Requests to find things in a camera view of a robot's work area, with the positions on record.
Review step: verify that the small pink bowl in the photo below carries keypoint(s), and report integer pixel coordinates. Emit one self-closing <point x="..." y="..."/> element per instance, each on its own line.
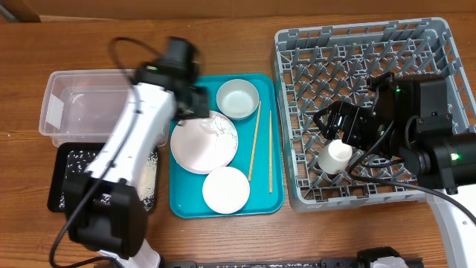
<point x="226" y="190"/>

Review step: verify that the black food waste tray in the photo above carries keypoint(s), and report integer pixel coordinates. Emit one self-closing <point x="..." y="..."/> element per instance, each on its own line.
<point x="73" y="157"/>

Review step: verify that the grey bowl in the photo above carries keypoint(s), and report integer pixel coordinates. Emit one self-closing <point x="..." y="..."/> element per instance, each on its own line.
<point x="237" y="99"/>

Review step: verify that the white cup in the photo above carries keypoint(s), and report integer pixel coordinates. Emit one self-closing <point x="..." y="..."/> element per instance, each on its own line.
<point x="334" y="157"/>

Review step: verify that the large white plate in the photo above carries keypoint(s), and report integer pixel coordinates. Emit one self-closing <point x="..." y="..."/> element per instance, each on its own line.
<point x="204" y="144"/>

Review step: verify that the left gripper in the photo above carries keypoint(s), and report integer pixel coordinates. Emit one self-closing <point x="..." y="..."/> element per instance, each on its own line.
<point x="201" y="107"/>

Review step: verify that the clear plastic waste bin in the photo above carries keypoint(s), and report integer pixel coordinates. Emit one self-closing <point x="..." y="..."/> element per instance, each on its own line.
<point x="91" y="106"/>

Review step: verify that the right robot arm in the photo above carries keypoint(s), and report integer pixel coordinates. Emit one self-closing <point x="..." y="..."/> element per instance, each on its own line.
<point x="409" y="123"/>

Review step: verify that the left wooden chopstick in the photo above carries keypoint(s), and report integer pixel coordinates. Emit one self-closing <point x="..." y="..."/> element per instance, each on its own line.
<point x="254" y="142"/>

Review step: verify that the grey dishwasher rack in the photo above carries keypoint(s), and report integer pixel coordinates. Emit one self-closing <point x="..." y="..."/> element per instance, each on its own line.
<point x="314" y="67"/>

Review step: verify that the teal serving tray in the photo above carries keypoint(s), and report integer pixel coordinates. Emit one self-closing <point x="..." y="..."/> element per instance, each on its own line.
<point x="229" y="163"/>

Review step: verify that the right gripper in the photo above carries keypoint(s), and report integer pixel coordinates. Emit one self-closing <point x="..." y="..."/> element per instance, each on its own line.
<point x="353" y="115"/>

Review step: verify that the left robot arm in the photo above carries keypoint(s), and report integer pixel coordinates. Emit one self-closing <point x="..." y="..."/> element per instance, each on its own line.
<point x="103" y="210"/>

